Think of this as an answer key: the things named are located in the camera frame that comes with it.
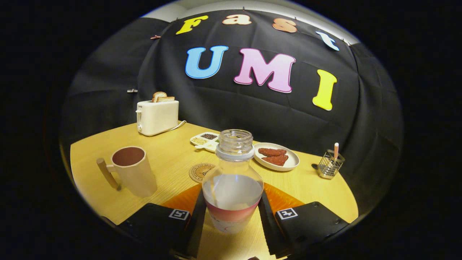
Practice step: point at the black backdrop cloth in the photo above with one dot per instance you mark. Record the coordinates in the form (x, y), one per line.
(252, 112)

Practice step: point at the brown meat patty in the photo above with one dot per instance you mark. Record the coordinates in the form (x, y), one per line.
(277, 160)
(271, 152)

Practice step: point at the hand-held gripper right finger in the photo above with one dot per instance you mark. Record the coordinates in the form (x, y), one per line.
(269, 231)

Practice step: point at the clear plastic juice bottle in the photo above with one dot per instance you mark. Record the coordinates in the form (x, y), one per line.
(232, 187)

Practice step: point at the round wooden coaster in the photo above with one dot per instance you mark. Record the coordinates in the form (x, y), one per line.
(198, 172)

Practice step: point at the white toaster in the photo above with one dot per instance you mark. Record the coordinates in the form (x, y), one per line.
(157, 117)

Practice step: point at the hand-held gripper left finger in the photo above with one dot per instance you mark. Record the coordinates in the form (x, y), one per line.
(195, 231)

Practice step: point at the white divided seed dish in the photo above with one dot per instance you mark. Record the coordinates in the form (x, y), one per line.
(207, 137)

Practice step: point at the toast slice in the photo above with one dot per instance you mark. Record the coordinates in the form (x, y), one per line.
(158, 94)
(166, 99)

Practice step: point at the wooden table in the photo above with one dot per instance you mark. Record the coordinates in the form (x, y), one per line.
(169, 151)

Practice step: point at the pink white straw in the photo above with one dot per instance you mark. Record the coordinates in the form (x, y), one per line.
(336, 150)

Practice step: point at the white round plate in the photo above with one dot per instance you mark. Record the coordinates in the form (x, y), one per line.
(293, 160)

